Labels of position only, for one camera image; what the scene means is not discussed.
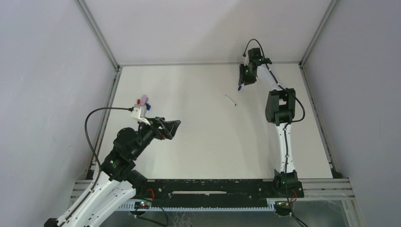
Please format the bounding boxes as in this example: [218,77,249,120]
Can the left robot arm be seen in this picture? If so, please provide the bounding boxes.
[44,117,181,227]

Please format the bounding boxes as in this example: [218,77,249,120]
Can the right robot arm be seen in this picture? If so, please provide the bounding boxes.
[238,47,298,193]

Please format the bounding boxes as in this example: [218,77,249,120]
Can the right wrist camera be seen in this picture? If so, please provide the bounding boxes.
[243,51,250,66]

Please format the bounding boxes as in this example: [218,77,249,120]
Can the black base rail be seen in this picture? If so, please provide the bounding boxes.
[133,179,305,209]

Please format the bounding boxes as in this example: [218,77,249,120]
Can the pink highlighter pen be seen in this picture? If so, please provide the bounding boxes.
[139,95,148,105]

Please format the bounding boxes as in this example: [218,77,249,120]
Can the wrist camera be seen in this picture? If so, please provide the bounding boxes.
[130,105,150,125]
[243,51,250,66]

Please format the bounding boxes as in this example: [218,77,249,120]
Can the right camera cable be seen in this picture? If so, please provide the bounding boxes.
[243,39,309,227]

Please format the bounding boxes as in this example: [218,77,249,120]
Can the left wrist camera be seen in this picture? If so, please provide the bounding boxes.
[130,105,150,125]

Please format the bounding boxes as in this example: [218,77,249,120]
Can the aluminium frame rails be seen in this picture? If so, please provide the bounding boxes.
[71,179,355,215]

